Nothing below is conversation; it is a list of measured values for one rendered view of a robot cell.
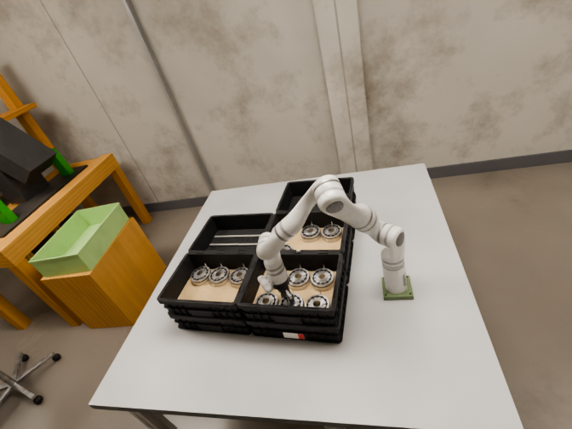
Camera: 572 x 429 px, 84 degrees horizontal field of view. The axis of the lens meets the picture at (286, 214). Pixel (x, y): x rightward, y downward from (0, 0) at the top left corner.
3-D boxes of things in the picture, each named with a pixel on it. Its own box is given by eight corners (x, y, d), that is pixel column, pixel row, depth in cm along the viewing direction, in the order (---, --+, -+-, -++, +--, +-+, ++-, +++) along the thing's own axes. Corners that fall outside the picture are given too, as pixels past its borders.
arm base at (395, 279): (405, 278, 144) (403, 249, 136) (408, 294, 137) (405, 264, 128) (384, 279, 147) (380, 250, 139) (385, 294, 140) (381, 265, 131)
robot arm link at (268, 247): (251, 256, 112) (276, 235, 105) (254, 239, 119) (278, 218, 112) (266, 266, 115) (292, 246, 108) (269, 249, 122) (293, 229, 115)
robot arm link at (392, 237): (407, 223, 124) (409, 257, 133) (386, 217, 131) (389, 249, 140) (393, 237, 120) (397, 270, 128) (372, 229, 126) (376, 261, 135)
